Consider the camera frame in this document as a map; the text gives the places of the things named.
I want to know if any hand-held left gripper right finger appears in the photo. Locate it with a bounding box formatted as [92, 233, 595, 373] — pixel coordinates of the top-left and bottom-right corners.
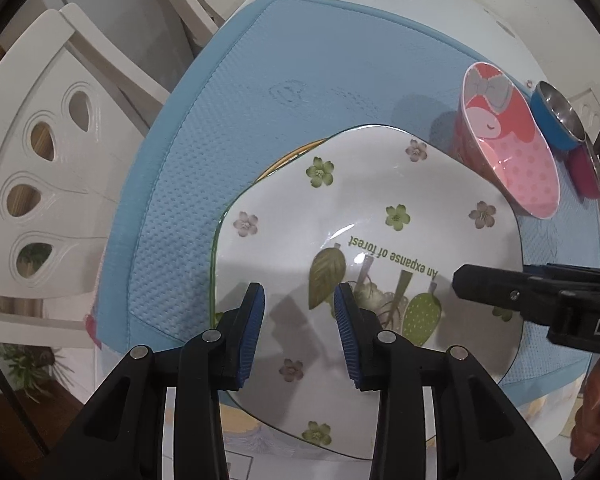
[333, 282, 563, 480]

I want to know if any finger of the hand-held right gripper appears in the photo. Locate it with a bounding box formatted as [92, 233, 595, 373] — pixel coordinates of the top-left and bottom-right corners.
[524, 262, 600, 290]
[452, 263, 563, 330]

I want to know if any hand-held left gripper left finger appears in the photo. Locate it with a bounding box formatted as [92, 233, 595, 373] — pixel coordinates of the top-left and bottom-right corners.
[40, 282, 267, 480]

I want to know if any large hexagonal floral plate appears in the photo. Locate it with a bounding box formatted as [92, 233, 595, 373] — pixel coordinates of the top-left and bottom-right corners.
[210, 125, 527, 461]

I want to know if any red steel bowl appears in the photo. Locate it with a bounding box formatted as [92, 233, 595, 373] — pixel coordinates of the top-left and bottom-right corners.
[565, 140, 600, 202]

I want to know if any pink cartoon bowl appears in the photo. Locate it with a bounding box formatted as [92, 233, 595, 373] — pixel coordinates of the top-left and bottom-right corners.
[455, 61, 562, 221]

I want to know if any blue steel bowl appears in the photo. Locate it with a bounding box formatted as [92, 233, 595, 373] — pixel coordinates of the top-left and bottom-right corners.
[530, 81, 588, 152]

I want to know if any pink cloth piece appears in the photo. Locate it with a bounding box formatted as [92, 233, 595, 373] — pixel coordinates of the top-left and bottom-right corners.
[84, 310, 104, 352]

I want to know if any green potted plant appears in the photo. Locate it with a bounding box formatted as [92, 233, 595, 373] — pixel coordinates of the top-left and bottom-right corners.
[0, 342, 76, 401]

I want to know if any light blue textured mat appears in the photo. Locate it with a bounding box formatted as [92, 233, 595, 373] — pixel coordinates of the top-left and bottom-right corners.
[94, 0, 600, 403]

